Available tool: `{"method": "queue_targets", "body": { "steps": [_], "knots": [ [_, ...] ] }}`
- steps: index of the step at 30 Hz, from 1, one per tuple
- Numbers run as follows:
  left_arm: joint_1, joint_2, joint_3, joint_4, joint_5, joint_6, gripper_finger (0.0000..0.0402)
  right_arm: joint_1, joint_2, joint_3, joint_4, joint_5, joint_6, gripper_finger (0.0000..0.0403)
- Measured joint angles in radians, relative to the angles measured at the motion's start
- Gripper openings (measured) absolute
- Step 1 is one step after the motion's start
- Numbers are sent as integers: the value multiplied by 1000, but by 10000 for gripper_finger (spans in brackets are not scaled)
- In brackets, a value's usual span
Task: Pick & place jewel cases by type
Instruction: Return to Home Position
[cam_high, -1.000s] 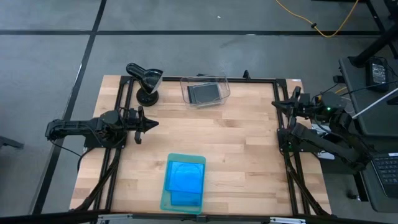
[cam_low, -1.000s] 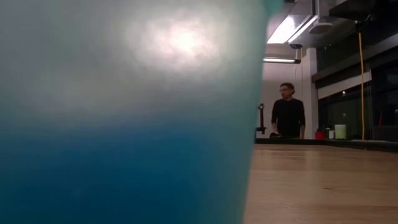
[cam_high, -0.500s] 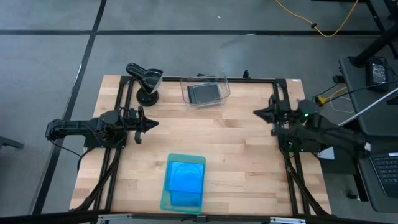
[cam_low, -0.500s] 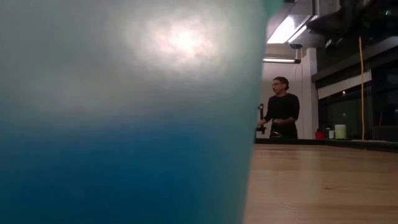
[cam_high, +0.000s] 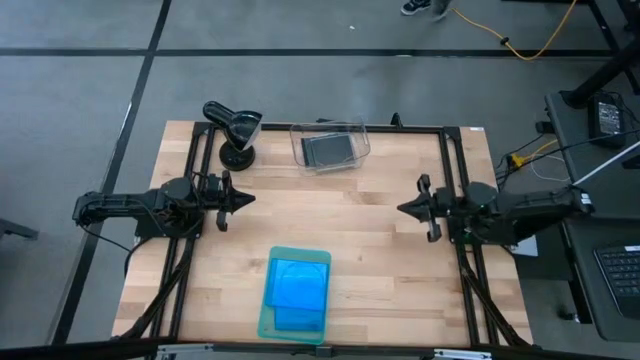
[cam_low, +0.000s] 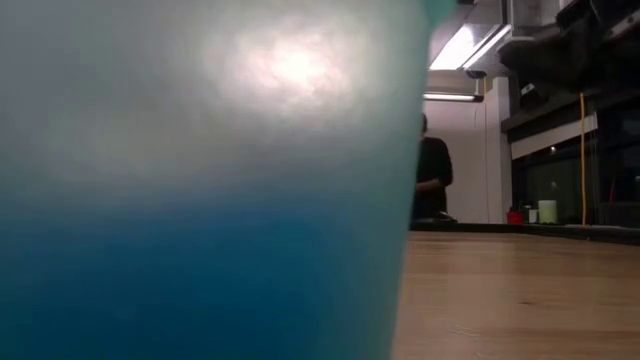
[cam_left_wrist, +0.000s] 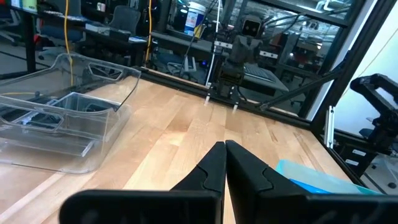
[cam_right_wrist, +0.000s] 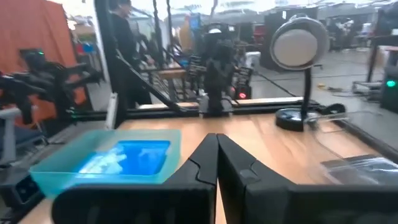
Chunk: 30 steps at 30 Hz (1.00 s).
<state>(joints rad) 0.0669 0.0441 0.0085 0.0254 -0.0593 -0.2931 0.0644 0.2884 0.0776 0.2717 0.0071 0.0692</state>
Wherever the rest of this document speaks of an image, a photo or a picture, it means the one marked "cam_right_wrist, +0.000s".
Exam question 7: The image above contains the clear black CD jewel case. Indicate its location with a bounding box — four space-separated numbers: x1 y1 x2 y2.
320 154 398 186

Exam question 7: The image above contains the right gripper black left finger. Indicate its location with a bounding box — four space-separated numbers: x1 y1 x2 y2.
51 133 218 224

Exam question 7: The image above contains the black box camera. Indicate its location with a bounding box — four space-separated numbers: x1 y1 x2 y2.
0 169 46 212

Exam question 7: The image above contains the orange fabric partition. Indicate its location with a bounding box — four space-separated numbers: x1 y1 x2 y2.
0 0 88 127

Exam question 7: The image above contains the black device red light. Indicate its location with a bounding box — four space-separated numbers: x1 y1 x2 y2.
233 67 254 100

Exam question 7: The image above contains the person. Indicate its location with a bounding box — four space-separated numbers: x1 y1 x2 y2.
108 0 154 109

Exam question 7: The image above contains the silver frame bracket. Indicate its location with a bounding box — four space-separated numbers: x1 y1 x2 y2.
104 92 119 131

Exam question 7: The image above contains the black desk lamp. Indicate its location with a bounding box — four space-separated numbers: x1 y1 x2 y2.
269 14 331 133

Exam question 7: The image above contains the blue plastic disc case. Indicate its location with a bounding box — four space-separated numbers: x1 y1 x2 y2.
77 139 172 177

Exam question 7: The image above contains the black device green light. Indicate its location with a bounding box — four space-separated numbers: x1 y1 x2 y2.
379 65 398 113

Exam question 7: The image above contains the translucent teal plastic cup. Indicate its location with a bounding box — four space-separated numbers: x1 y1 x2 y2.
29 128 182 199

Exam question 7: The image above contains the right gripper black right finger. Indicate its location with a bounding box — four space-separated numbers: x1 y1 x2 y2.
216 133 398 224

